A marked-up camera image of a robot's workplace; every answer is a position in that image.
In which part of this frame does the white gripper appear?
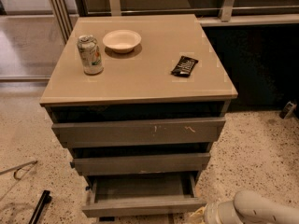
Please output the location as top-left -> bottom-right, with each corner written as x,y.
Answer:
188,201 -> 236,224

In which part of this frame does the grey bottom drawer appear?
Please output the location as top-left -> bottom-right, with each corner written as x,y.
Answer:
82,172 -> 206,217

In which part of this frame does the grey drawer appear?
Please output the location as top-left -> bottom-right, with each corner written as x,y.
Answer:
52,118 -> 225,148
82,172 -> 206,217
73,153 -> 210,175

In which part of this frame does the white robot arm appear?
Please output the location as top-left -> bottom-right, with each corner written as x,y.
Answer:
187,190 -> 299,224

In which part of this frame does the grey top drawer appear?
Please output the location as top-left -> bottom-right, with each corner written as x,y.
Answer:
52,118 -> 225,148

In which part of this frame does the grey drawer cabinet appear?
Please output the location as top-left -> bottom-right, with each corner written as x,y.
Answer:
39,14 -> 239,222

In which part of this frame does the grey middle drawer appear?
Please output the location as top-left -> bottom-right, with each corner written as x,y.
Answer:
73,153 -> 210,175

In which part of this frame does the black snack bar wrapper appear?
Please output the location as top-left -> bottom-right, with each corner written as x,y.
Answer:
171,56 -> 198,77

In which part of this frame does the black bar on floor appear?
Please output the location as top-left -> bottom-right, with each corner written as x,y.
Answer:
28,190 -> 51,224

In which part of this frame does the grey metal rod on floor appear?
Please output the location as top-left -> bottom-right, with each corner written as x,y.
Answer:
0,160 -> 38,180

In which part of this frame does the white green soda can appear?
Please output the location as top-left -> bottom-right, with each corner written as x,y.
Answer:
77,35 -> 104,75

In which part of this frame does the white paper bowl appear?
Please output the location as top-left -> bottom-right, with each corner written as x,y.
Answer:
103,30 -> 141,54

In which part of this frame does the small grey floor bracket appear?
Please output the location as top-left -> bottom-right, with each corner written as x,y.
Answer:
279,100 -> 297,119

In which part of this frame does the metal railing frame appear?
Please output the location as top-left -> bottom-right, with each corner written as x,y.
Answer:
50,0 -> 299,39

